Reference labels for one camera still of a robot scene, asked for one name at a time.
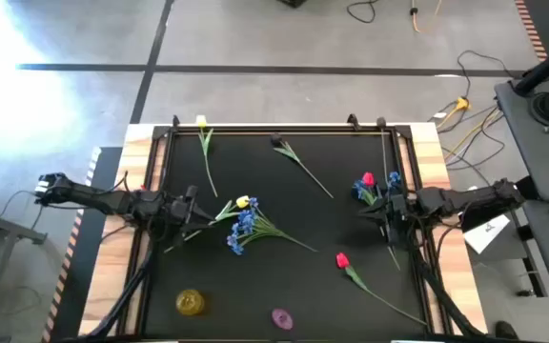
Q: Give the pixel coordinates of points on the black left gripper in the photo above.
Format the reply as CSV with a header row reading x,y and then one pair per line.
x,y
179,216

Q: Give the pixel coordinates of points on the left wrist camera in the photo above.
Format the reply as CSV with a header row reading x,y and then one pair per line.
x,y
191,193

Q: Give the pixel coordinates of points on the purple ribbed glass vase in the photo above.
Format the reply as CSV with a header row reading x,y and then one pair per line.
x,y
282,319

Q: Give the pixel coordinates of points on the wooden table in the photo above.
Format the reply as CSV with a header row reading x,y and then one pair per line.
x,y
427,152

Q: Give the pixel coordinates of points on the black table mat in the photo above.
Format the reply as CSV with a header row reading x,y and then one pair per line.
x,y
265,181

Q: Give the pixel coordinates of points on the black frame clamp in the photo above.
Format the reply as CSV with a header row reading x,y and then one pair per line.
x,y
353,121
176,121

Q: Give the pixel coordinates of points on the yellow glass vase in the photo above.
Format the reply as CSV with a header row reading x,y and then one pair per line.
x,y
190,302

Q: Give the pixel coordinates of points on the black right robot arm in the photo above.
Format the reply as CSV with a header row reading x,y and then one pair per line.
x,y
470,197

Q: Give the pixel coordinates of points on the black aluminium table frame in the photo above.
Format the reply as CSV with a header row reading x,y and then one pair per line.
x,y
284,129

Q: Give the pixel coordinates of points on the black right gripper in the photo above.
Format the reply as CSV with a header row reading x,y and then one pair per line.
x,y
400,219

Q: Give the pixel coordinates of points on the yellow artificial tulip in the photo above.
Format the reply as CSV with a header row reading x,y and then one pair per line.
x,y
201,121
242,201

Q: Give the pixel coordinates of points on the large blue flower bunch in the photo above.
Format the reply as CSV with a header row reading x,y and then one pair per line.
x,y
246,221

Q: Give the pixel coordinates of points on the red artificial tulip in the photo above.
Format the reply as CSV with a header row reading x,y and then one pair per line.
x,y
342,260
368,179

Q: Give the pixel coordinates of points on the black pole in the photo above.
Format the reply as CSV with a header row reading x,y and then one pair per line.
x,y
548,64

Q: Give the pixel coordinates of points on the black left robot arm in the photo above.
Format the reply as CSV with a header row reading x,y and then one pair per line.
x,y
103,200

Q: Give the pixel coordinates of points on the white paper sheet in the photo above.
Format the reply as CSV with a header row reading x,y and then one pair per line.
x,y
486,236

